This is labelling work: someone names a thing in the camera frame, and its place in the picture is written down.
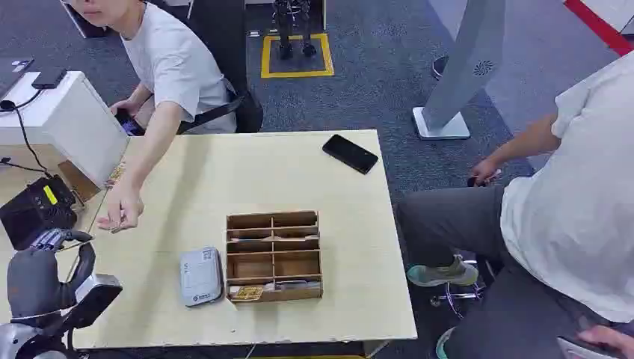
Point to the grey laptop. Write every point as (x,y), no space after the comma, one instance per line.
(12,72)

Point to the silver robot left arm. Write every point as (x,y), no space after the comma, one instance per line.
(15,342)

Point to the yellow floor tape square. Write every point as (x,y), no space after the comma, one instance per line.
(297,74)

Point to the chrome stool base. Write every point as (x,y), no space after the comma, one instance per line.
(455,297)

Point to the grey card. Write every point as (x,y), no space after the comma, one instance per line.
(297,285)

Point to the grey card case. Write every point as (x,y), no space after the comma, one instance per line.
(200,276)

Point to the black robot legs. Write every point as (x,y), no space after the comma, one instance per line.
(285,25)

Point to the black card reader device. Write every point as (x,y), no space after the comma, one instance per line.
(34,213)

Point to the black smartphone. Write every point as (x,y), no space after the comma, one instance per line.
(350,153)

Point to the black handheld controller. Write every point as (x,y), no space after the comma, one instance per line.
(475,182)

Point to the wooden card box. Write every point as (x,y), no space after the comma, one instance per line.
(273,267)

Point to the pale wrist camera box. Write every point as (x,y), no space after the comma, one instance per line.
(96,296)

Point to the yellow hotel card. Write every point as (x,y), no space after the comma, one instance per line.
(247,293)

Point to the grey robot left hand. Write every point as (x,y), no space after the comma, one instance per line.
(34,282)

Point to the white cabinet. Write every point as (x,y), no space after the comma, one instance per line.
(74,119)

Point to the smartphone with lit screen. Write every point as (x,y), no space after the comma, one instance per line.
(130,125)

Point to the grey kiosk stand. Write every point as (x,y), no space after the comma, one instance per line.
(463,69)

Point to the person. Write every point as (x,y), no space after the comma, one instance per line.
(569,208)
(173,64)

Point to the white phone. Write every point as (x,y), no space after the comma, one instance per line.
(577,349)

